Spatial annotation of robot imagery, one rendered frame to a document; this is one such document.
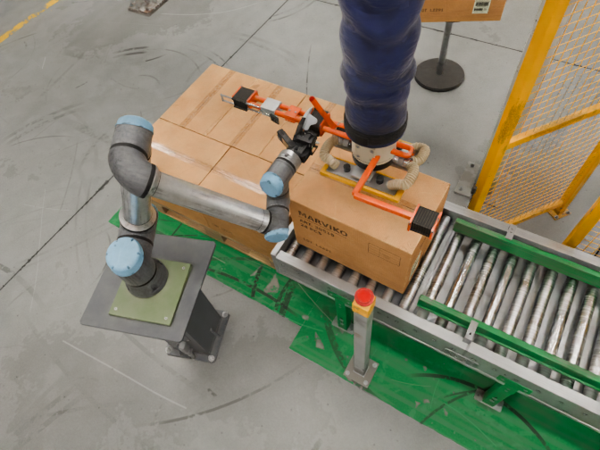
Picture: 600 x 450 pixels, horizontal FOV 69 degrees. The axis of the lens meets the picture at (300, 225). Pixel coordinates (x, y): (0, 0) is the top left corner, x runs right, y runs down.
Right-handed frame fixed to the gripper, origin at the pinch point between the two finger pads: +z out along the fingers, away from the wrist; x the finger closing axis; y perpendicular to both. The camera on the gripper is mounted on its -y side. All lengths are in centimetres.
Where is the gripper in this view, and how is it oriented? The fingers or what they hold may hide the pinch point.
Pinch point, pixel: (312, 120)
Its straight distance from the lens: 180.9
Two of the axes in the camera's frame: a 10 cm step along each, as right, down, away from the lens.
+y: 8.6, 3.7, -3.4
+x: -1.1, -5.3, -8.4
